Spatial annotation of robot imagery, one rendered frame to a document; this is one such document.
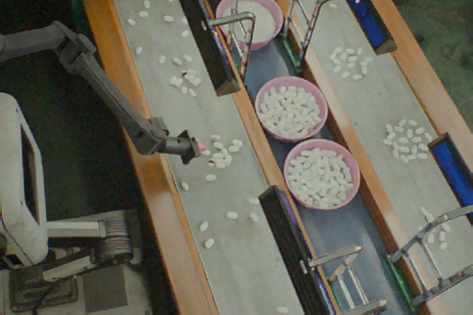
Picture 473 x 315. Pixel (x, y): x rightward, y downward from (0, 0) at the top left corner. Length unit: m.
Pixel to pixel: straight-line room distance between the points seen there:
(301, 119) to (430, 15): 1.71
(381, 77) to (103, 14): 1.11
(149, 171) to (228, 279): 0.45
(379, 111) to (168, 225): 0.91
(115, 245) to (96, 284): 0.33
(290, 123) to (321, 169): 0.21
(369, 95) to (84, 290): 1.27
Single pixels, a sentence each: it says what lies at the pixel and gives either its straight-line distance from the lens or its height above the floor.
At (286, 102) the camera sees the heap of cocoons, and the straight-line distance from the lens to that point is 2.19.
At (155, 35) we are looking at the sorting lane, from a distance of 2.33.
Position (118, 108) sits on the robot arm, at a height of 1.02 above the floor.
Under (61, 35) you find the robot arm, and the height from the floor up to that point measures 1.10.
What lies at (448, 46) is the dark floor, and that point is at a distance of 3.58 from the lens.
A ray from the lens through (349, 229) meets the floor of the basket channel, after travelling 2.09.
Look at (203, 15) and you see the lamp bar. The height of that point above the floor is 1.11.
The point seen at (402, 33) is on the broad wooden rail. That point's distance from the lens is 2.48.
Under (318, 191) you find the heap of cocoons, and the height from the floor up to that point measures 0.73.
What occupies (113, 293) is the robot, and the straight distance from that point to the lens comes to 2.17.
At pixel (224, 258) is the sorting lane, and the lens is 1.92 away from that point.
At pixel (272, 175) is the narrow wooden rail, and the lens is 2.01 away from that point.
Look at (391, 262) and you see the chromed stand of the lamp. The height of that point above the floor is 0.72.
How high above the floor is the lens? 2.58
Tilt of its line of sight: 61 degrees down
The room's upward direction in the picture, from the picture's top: 11 degrees clockwise
